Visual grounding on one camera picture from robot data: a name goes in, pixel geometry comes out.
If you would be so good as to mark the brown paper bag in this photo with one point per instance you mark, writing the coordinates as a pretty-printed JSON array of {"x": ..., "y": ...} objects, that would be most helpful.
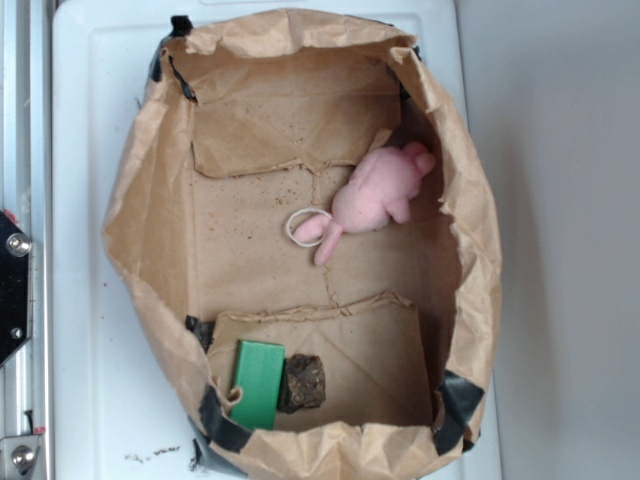
[{"x": 248, "y": 120}]

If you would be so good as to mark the aluminium frame rail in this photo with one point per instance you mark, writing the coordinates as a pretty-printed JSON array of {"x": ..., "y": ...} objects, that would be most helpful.
[{"x": 26, "y": 379}]

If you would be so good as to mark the white plastic tray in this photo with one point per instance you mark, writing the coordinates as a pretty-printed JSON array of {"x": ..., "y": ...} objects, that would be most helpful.
[{"x": 117, "y": 415}]

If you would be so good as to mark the pink plush bunny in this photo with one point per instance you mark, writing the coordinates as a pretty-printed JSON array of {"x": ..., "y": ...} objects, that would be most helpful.
[{"x": 379, "y": 190}]

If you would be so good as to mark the silver corner bracket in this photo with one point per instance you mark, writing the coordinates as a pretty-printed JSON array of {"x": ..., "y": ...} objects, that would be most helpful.
[{"x": 22, "y": 458}]

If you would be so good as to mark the green rectangular block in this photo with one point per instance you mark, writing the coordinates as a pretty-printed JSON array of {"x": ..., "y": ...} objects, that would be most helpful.
[{"x": 258, "y": 373}]

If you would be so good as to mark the dark brown rough block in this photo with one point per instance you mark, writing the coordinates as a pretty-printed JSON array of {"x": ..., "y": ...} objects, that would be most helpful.
[{"x": 303, "y": 383}]

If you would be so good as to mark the black metal bracket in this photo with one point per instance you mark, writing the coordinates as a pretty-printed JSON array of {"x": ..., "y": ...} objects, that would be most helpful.
[{"x": 15, "y": 288}]

